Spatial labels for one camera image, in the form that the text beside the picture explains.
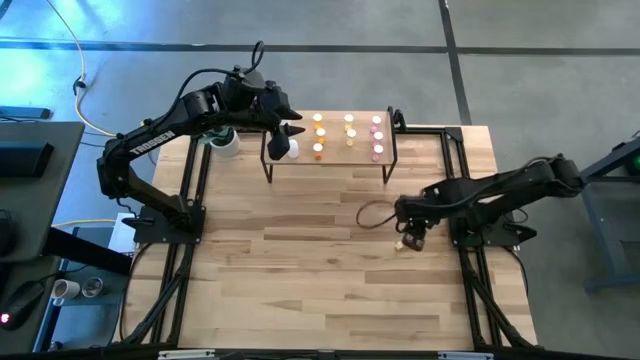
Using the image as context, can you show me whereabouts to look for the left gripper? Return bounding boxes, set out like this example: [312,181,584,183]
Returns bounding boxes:
[253,81,308,140]

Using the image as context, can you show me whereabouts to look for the wooden shelf black legs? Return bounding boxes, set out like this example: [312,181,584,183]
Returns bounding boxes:
[259,103,400,185]

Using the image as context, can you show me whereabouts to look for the green plant white pot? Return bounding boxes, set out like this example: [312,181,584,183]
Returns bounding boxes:
[199,124,242,160]

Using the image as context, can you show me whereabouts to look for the dark grey metal stand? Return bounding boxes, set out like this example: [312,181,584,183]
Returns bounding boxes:
[549,134,640,294]

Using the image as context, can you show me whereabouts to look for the white power box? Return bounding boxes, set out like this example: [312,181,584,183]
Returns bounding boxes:
[108,212,139,254]

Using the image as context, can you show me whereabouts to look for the black diagonal beam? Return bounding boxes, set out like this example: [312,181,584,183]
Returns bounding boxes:
[43,227,134,275]

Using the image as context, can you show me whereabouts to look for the grey round cup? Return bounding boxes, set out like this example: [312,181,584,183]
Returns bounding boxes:
[81,276,105,299]

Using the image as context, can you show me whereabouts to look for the dark flat bar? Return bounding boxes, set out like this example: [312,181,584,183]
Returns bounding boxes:
[0,105,53,121]

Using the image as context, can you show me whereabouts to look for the black rectangular box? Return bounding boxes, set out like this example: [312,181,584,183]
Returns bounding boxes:
[0,141,55,179]

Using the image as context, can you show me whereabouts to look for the dark grey desk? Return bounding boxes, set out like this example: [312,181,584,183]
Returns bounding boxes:
[0,121,86,354]

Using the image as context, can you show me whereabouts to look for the black computer mouse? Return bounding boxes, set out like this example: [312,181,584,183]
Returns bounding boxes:
[0,282,46,331]

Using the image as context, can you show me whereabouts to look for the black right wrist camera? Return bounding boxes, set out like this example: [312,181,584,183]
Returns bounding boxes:
[403,230,427,253]

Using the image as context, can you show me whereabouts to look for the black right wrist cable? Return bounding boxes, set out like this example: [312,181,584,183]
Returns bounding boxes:
[355,199,399,230]

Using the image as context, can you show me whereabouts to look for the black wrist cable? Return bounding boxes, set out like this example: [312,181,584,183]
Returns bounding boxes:
[355,199,399,230]
[169,39,266,119]

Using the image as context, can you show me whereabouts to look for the black aluminium table frame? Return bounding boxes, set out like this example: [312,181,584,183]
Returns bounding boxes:
[117,122,539,351]

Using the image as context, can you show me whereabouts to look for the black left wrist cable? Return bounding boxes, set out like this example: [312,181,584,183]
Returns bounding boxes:
[169,39,266,119]

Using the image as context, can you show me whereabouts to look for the black cable bundle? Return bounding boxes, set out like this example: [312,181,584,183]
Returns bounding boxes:
[457,244,539,350]
[119,242,197,347]

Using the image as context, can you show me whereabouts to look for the silver metal bracket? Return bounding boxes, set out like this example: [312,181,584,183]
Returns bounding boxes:
[157,349,216,360]
[437,351,495,360]

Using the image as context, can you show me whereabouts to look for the pale yellow power cable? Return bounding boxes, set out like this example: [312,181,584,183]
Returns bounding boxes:
[46,0,121,139]

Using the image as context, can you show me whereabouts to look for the thin yellow cable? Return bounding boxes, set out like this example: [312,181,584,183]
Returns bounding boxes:
[52,217,117,229]

